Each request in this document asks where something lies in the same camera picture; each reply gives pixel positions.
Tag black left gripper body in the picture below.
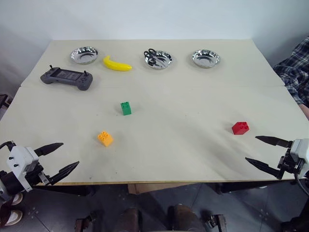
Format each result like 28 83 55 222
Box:
27 163 53 188

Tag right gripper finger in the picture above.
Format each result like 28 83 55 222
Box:
255 135 293 148
244 157 285 180

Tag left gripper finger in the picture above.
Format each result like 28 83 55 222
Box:
33 142 65 157
49 160 80 186

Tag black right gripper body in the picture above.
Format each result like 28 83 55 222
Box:
277 147 305 174

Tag white sneaker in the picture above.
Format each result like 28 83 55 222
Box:
4 209 24 227
10 192 24 206

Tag red toy brick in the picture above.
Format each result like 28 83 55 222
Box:
231 121 251 135

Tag orange toy brick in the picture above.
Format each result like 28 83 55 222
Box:
97 130 114 147

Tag grey handheld remote controller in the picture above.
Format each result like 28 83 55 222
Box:
40 64 94 92

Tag person's plaid-sleeved arm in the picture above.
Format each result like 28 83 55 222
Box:
273 35 309 121

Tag green toy brick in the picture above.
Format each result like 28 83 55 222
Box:
120 101 133 116

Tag brown cardboard box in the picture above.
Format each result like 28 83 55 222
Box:
127 183 194 195

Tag empty steel bowl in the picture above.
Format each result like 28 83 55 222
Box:
192 49 222 70
70 47 99 66

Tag yellow toy banana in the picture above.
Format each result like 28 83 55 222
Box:
103 55 133 72

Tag steel bowl holding scissors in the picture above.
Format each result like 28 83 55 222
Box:
144 50 173 71

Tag black table frame bar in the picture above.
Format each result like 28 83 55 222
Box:
35 184 95 197
216 179 299 194

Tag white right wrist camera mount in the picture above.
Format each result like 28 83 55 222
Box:
289 138 309 170

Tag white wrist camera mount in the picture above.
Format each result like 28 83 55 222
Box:
6 145 40 192
289 138 309 170

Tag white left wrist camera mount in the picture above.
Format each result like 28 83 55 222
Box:
6 145 40 192

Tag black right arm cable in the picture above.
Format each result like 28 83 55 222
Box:
294 173 309 198

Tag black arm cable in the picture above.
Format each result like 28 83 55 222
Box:
0 140 16 152
294 173 309 198

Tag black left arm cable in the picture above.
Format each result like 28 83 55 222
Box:
0 140 16 152

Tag black-handled scissors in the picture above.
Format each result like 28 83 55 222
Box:
143 48 167 67

